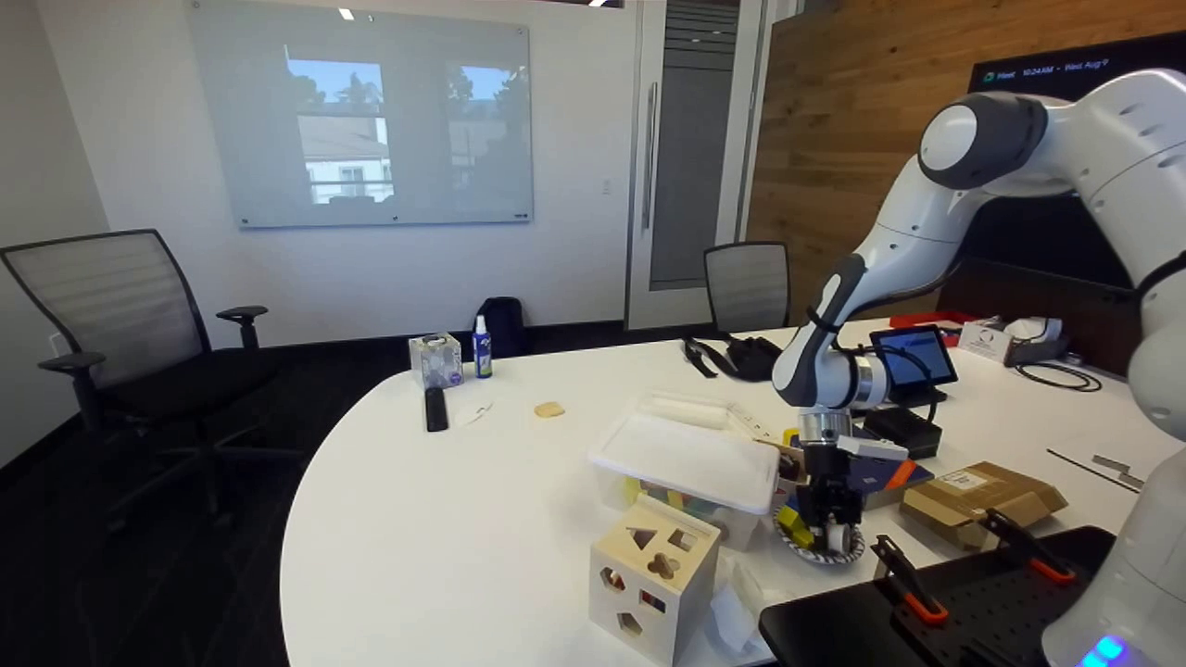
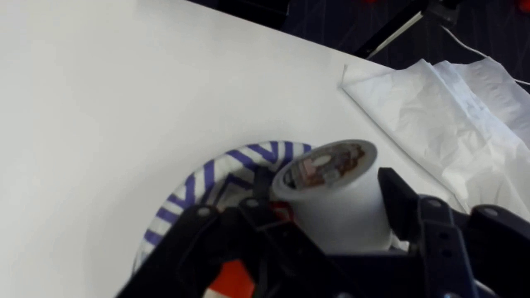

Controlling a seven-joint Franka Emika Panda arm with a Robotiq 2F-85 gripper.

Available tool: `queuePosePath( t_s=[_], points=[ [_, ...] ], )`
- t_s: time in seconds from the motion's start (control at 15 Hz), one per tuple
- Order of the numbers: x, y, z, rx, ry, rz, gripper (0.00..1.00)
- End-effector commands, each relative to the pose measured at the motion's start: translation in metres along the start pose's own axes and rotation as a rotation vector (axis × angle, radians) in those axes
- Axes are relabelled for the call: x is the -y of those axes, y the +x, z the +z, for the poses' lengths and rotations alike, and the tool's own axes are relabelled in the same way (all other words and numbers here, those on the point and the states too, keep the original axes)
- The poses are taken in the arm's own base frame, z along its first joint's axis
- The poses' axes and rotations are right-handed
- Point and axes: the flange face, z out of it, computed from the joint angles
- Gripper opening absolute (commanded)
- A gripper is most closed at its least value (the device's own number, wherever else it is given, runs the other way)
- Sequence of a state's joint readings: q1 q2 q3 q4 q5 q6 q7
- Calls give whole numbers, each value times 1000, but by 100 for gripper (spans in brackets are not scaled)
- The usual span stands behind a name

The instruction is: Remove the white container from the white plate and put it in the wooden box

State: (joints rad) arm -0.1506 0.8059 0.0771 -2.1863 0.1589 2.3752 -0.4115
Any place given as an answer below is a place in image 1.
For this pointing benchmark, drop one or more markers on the red flat object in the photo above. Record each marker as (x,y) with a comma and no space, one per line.
(930,319)

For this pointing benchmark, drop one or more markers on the glass wall whiteboard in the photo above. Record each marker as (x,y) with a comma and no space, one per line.
(365,117)

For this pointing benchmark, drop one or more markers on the black backpack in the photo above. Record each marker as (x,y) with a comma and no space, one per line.
(500,327)

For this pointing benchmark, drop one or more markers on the clear plastic container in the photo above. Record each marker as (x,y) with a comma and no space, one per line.
(436,359)

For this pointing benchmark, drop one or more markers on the white cylindrical container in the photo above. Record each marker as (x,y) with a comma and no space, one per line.
(835,540)

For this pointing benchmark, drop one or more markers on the black tablet on stand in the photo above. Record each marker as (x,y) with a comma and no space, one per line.
(918,356)

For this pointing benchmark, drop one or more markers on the frosted glass door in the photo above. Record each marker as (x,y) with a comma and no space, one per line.
(689,151)

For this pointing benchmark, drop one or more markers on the black remote control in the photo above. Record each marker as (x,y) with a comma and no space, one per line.
(436,410)

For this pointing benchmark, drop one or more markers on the blue hardcover book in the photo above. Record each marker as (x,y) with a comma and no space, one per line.
(902,474)

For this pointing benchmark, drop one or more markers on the small black box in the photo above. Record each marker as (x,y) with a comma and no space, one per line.
(910,430)

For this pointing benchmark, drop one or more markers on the black mounting board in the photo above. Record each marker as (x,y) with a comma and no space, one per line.
(863,622)

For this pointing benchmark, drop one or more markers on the black orange clamp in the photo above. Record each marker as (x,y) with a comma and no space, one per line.
(905,578)
(1025,547)

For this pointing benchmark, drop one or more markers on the white plate blue striped rim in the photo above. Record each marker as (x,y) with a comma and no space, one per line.
(855,557)

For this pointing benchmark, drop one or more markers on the black mesh office chair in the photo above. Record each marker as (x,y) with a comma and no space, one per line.
(122,336)

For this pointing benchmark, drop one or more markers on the brown cardboard box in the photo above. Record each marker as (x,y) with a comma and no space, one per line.
(984,499)

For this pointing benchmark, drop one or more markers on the grey mesh office chair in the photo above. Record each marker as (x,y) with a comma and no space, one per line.
(745,285)

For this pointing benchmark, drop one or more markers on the large yellow wooden block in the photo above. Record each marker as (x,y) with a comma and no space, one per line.
(798,531)

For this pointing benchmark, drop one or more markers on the white round device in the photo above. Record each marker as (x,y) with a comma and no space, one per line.
(1031,336)

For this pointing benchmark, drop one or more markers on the clear bin white lid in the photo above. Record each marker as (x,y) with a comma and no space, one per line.
(685,464)

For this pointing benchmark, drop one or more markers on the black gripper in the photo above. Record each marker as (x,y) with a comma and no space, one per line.
(827,474)

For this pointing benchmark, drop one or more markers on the wooden shape sorter cube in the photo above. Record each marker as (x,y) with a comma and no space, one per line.
(654,578)

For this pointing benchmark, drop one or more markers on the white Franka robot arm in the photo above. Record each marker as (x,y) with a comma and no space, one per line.
(892,246)

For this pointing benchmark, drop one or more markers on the blue spray bottle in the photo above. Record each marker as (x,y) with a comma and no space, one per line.
(482,351)

